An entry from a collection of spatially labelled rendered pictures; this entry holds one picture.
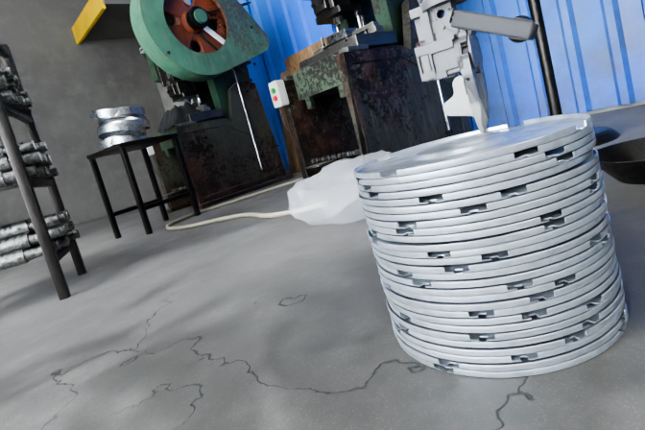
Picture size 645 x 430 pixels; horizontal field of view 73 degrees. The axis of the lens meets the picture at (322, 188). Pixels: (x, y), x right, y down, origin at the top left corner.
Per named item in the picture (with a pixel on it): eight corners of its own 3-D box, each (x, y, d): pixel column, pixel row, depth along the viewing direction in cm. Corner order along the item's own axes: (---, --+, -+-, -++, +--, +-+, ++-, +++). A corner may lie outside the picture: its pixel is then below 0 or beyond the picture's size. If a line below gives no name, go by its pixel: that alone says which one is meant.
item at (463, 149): (629, 107, 54) (628, 100, 54) (513, 163, 37) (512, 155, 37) (438, 141, 77) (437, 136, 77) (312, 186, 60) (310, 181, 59)
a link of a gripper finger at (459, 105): (453, 138, 70) (440, 82, 69) (490, 130, 67) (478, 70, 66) (448, 141, 68) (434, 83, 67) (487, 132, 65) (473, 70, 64)
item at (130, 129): (149, 234, 252) (105, 99, 242) (109, 240, 279) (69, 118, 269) (203, 214, 283) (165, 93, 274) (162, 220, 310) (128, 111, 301)
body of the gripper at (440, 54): (436, 83, 73) (419, 11, 72) (489, 68, 69) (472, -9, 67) (422, 86, 67) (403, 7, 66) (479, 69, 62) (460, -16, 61)
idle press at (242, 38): (203, 211, 297) (123, -51, 276) (146, 218, 367) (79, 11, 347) (346, 160, 402) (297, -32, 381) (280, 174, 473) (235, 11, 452)
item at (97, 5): (102, 8, 492) (94, -16, 489) (77, 44, 586) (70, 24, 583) (178, 8, 552) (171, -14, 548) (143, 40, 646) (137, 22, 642)
